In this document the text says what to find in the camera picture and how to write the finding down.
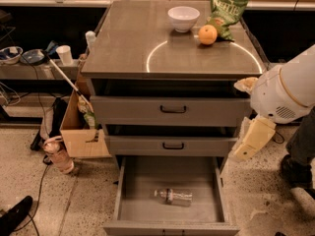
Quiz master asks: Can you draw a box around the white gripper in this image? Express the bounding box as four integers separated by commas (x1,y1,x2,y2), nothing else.
230,64,312,161

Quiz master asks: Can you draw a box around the orange fruit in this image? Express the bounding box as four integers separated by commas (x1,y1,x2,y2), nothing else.
198,25,218,45

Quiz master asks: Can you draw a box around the white grabber stick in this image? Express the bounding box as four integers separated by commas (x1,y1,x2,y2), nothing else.
40,50,94,112

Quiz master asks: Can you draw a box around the dark plate on shelf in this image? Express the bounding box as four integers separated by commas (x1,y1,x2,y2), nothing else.
20,49,45,65

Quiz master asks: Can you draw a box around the black shoe left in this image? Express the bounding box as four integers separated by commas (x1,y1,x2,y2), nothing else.
0,196,32,236

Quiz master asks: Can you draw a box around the top grey drawer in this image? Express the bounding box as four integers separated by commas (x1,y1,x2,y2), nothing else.
91,96,252,127

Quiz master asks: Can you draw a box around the clear plastic water bottle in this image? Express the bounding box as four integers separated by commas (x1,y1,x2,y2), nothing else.
154,188,193,207

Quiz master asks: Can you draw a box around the grey drawer cabinet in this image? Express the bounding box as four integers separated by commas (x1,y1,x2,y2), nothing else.
80,0,271,236

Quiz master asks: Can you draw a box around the bottom grey open drawer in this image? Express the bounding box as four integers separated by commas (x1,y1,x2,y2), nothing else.
104,156,238,236

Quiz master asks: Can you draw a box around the person leg and shoe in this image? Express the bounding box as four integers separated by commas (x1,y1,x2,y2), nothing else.
281,107,315,192

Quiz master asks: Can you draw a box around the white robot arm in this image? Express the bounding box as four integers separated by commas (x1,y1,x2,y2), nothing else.
229,46,315,161

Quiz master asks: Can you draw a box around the cardboard box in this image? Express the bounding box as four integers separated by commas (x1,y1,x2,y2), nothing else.
60,92,110,158

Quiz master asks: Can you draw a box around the green chips bag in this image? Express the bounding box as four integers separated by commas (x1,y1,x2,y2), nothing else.
206,0,249,41

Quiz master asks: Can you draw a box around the white bottle beside cabinet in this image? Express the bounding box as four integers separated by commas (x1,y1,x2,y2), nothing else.
86,30,96,49

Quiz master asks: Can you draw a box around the white bowl on shelf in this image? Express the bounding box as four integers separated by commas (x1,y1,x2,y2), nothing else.
0,46,23,65

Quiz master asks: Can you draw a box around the black floor cable left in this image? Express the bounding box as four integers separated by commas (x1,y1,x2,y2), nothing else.
13,162,52,236

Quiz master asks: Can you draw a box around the middle grey drawer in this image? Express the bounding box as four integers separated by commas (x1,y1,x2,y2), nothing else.
106,136,236,157

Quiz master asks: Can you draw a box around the white paper cup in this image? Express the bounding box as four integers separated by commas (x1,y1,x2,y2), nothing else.
56,45,73,66

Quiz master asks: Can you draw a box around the white ceramic bowl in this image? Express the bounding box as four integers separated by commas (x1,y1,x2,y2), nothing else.
167,6,200,32

